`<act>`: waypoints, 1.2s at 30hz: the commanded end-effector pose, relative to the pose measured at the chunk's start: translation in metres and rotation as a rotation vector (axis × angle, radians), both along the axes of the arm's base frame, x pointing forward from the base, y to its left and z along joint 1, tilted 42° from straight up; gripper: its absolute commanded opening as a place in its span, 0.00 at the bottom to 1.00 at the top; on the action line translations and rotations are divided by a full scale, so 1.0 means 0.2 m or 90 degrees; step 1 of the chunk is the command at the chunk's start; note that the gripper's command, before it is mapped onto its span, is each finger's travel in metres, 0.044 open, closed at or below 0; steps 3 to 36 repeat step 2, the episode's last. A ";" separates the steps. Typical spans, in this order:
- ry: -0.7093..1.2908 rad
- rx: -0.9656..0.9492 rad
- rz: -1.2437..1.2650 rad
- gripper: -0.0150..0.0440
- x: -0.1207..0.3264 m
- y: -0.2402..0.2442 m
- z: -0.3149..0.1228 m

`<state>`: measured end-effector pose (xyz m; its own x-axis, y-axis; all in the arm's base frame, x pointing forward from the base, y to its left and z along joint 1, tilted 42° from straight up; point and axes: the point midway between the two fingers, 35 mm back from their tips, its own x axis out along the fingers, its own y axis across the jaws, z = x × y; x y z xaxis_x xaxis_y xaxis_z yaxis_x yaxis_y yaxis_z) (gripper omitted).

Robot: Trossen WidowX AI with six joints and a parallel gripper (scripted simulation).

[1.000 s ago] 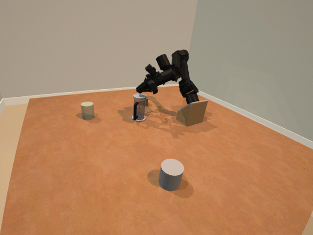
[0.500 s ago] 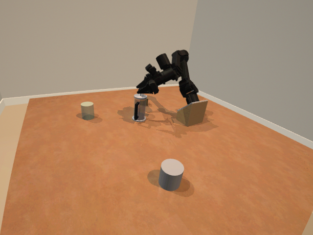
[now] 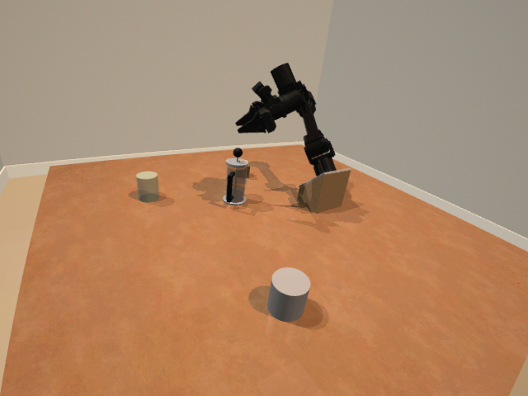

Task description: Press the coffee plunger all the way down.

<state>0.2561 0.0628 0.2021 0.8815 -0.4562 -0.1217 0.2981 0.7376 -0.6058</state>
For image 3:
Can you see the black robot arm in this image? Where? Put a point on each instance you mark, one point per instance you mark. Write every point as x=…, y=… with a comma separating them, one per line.
x=299, y=99

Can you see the dark grey cylinder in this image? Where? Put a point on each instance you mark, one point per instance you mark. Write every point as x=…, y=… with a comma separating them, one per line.
x=288, y=294

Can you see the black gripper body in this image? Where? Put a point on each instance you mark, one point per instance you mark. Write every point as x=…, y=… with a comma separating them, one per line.
x=273, y=112

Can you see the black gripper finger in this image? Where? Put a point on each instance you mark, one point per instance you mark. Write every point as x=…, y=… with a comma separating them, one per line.
x=246, y=118
x=253, y=126

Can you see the glass french press with black knob plunger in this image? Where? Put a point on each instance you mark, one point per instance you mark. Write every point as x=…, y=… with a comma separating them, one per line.
x=235, y=181

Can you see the beige cylinder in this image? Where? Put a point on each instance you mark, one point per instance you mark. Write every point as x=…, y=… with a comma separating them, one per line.
x=147, y=185

